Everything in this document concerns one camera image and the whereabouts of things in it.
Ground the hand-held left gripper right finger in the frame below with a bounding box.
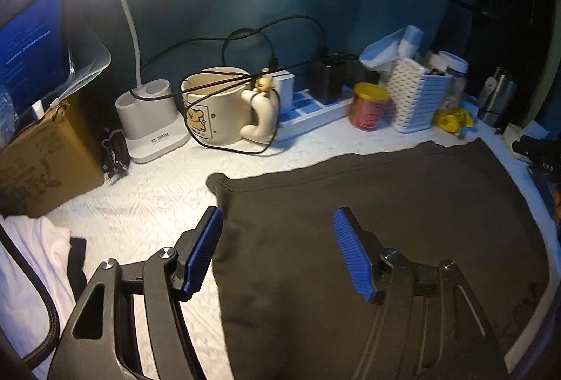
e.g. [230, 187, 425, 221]
[333, 207, 511, 380]

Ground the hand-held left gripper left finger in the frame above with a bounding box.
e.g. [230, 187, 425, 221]
[47, 205, 223, 380]

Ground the brown t-shirt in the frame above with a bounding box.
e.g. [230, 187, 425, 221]
[206, 137, 553, 380]

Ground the metal clip tool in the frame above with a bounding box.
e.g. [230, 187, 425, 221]
[478, 66, 518, 127]

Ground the white textured table cover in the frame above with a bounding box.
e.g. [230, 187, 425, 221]
[26, 117, 548, 380]

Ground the yellow duck packet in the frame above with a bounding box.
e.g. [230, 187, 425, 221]
[434, 106, 476, 139]

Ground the white desk lamp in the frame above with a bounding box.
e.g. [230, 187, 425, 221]
[26, 0, 196, 164]

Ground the black cloth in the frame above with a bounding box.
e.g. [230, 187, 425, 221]
[68, 236, 88, 306]

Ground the glass jar with white lid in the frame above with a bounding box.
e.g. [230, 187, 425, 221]
[438, 51, 469, 109]

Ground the cream cartoon mug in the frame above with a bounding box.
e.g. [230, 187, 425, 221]
[181, 66, 281, 146]

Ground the white perforated basket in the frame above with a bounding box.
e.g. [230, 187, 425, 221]
[388, 58, 452, 134]

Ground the white power strip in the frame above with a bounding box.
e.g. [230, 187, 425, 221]
[272, 86, 358, 141]

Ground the red can with yellow lid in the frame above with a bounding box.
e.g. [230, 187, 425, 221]
[349, 82, 391, 132]

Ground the white charger plug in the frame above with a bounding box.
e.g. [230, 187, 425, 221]
[262, 68, 294, 118]

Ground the cardboard box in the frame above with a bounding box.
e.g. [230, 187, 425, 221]
[0, 93, 106, 218]

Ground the black charger plug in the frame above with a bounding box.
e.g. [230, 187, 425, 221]
[312, 58, 347, 104]

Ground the white garment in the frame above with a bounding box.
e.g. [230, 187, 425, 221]
[0, 215, 73, 380]

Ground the white crumpled tissue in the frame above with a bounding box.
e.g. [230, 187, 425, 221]
[359, 25, 424, 71]

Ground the clear plastic bag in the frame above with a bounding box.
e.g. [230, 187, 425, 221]
[0, 3, 111, 144]

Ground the coiled black cable bundle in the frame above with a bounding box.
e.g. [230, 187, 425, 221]
[101, 128, 131, 183]

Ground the black braided cable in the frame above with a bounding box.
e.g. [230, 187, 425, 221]
[0, 218, 60, 367]

